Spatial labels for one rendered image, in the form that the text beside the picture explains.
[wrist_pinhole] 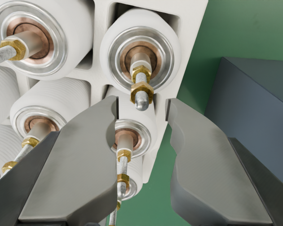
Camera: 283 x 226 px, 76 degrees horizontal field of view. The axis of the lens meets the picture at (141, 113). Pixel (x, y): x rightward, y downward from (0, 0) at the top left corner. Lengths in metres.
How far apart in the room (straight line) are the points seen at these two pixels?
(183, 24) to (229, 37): 0.24
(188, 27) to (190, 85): 0.26
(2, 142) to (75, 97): 0.17
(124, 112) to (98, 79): 0.08
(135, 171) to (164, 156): 0.34
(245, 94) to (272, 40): 0.20
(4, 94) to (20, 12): 0.15
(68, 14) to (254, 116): 0.32
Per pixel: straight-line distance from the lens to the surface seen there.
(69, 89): 0.30
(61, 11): 0.22
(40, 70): 0.24
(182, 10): 0.28
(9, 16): 0.24
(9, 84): 0.36
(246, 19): 0.52
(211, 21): 0.49
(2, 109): 0.34
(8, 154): 0.40
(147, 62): 0.18
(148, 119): 0.26
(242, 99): 0.41
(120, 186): 0.21
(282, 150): 0.33
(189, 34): 0.29
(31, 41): 0.22
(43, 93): 0.28
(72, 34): 0.22
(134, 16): 0.21
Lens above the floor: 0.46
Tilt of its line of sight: 57 degrees down
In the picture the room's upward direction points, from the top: 179 degrees clockwise
